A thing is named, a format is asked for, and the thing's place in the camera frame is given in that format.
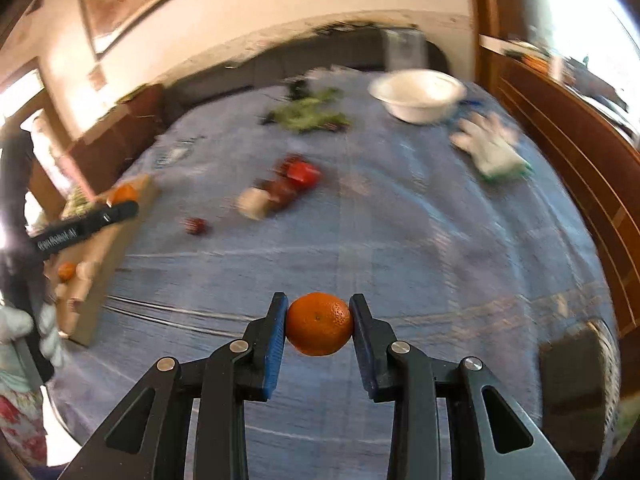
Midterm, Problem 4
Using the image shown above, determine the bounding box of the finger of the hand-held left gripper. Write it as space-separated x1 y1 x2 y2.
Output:
30 200 140 261

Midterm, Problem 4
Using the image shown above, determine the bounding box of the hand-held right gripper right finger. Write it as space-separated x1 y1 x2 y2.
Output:
348 293 576 480

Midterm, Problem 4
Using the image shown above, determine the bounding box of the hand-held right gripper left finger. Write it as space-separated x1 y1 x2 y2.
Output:
57 291 291 480

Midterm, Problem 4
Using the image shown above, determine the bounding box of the person's left hand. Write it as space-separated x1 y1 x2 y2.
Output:
0 302 71 368

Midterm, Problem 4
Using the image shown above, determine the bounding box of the wooden cutting board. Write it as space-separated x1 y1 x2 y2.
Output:
42 174 161 348

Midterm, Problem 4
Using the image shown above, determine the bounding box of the clear plastic packet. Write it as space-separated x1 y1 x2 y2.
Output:
152 139 197 170

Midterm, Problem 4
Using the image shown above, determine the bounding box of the blue tablecloth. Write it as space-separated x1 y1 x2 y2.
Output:
47 67 623 480

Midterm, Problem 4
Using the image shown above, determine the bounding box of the red bell pepper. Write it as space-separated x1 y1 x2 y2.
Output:
282 156 323 190

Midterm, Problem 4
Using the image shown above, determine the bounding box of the dark brown block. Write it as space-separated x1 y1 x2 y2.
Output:
539 321 623 480

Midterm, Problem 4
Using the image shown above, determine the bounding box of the white work glove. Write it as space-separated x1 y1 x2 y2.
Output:
449 112 535 182

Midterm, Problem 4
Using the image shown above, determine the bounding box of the green leafy vegetable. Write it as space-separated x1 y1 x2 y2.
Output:
260 87 353 135

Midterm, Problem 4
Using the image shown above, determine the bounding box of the dark grey sofa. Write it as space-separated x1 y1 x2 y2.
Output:
162 27 448 118

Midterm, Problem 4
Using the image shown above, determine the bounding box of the white bowl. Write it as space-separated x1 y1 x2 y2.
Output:
368 70 467 125

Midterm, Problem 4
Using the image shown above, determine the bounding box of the wooden cabinet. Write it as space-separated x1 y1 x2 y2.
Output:
470 0 640 341

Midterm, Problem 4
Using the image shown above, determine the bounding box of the clear glass jar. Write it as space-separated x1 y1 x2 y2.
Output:
384 29 428 73

